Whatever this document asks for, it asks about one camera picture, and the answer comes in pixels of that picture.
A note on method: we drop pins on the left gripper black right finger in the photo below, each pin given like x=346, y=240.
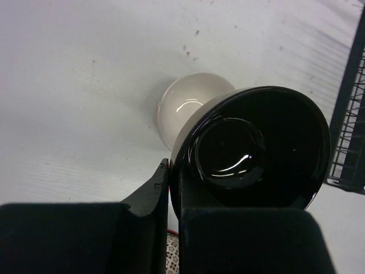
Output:
x=215, y=239

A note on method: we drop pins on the beige bowl row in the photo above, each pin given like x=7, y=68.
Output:
x=183, y=98
x=267, y=146

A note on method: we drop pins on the black wire dish rack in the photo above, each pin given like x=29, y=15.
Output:
x=347, y=122

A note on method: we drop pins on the beige bowl back row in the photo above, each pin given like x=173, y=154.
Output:
x=267, y=146

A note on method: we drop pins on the brown patterned ceramic bowl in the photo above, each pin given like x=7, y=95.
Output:
x=172, y=254

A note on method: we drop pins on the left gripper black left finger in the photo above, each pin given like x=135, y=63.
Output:
x=129, y=236

